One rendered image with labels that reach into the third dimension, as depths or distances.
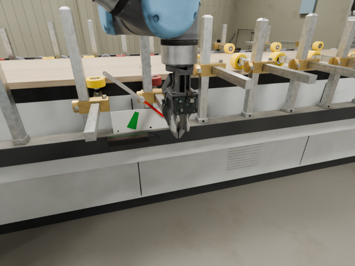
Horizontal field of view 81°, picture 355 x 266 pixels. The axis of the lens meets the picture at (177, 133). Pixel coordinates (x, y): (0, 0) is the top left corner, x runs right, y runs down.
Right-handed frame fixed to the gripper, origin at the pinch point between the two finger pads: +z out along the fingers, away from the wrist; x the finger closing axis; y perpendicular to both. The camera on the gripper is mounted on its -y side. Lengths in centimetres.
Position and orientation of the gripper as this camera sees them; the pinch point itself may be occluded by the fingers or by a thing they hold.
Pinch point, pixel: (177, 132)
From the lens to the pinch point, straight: 62.7
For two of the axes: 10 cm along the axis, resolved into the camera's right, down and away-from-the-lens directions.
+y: 2.6, 4.2, -8.7
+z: 0.0, 9.0, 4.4
